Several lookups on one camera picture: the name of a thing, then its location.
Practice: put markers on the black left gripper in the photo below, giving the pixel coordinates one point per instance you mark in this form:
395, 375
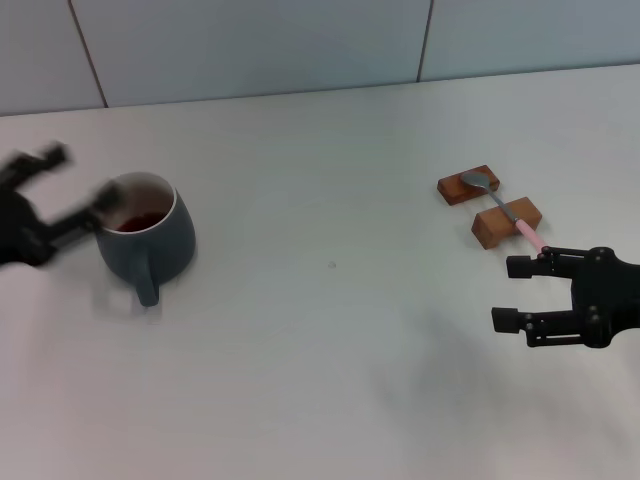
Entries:
20, 230

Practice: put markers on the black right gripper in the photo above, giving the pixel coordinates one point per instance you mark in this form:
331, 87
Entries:
610, 295

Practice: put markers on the grey ceramic cup with tea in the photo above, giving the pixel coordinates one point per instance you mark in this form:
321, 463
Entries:
170, 240

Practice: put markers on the notched wooden block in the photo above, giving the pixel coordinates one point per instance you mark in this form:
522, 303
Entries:
492, 227

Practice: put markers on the flat wooden block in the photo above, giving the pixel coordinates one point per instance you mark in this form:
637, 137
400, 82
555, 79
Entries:
450, 192

